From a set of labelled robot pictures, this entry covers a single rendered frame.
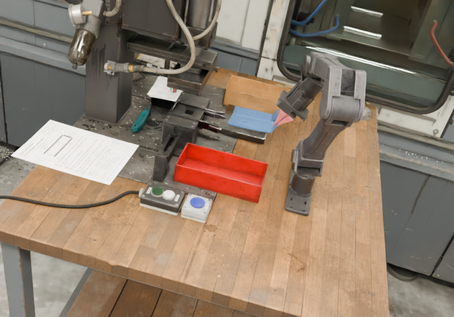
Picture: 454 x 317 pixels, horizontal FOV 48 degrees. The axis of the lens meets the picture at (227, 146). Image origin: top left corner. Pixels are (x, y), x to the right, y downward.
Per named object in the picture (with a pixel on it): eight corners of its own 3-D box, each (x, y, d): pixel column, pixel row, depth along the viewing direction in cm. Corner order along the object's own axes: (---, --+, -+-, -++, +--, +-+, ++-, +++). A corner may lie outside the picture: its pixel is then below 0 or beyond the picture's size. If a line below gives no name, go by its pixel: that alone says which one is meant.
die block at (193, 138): (191, 151, 159) (194, 131, 155) (160, 143, 160) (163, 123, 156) (207, 120, 176) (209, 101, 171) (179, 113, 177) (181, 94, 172)
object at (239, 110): (275, 126, 176) (277, 119, 174) (232, 115, 177) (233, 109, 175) (277, 116, 182) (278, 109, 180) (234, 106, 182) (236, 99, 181)
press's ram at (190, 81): (201, 105, 149) (216, 6, 132) (117, 83, 151) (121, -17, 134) (215, 78, 164) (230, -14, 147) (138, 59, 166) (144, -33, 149)
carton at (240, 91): (288, 124, 184) (293, 105, 180) (221, 107, 186) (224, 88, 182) (292, 107, 195) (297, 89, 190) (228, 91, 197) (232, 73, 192)
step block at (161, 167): (162, 182, 145) (165, 157, 140) (152, 180, 145) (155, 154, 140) (169, 169, 150) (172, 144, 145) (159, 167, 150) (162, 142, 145)
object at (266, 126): (275, 134, 156) (277, 126, 155) (227, 124, 159) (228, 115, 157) (279, 124, 162) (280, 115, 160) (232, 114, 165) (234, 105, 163)
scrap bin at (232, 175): (257, 203, 144) (262, 187, 141) (173, 180, 146) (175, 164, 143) (264, 178, 154) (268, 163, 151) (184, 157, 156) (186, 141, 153)
